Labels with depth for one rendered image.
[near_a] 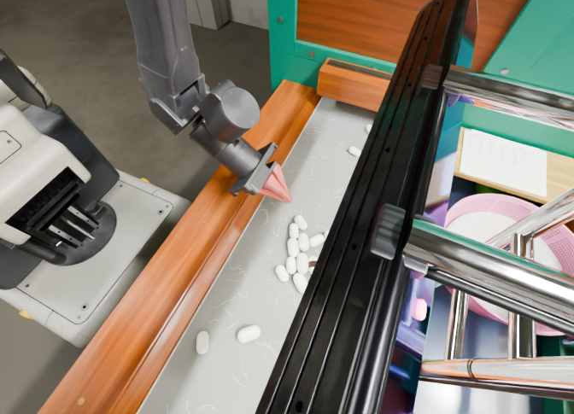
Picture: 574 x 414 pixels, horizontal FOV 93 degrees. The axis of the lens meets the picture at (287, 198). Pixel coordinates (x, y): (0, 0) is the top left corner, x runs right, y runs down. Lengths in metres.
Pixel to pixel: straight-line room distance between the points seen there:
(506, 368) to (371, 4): 0.63
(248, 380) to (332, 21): 0.73
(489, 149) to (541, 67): 0.17
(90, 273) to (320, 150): 0.93
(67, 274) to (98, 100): 1.42
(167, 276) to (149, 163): 1.30
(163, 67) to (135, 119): 1.71
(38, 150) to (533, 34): 0.99
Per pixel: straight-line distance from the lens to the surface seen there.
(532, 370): 0.33
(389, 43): 0.72
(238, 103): 0.38
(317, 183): 0.62
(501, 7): 0.69
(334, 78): 0.71
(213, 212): 0.57
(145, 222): 1.22
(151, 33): 0.39
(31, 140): 0.81
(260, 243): 0.55
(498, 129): 0.82
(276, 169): 0.46
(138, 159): 1.84
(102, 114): 2.25
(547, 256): 0.75
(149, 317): 0.54
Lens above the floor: 1.25
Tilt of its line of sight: 59 degrees down
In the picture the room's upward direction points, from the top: straight up
